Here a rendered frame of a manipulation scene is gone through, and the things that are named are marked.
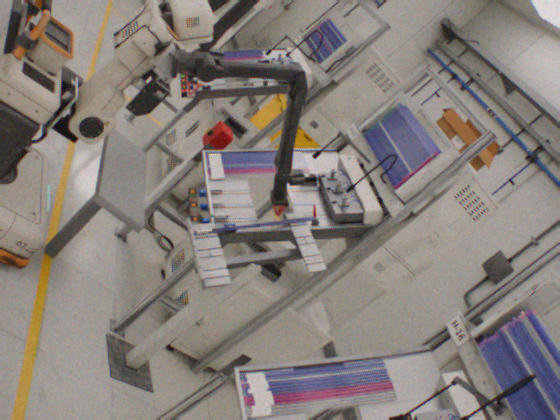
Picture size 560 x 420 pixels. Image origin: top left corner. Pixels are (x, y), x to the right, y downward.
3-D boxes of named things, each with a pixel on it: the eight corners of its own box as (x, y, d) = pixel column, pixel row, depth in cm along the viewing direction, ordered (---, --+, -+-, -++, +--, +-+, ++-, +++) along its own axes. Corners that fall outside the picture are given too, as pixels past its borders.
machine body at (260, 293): (161, 350, 299) (247, 282, 282) (156, 262, 356) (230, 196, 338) (249, 397, 333) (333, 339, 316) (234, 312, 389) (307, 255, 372)
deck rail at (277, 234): (212, 244, 266) (213, 232, 262) (212, 241, 268) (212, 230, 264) (371, 236, 279) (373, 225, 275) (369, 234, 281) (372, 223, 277)
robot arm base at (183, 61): (171, 43, 216) (175, 58, 207) (192, 44, 218) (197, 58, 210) (168, 64, 221) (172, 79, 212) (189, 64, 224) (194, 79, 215)
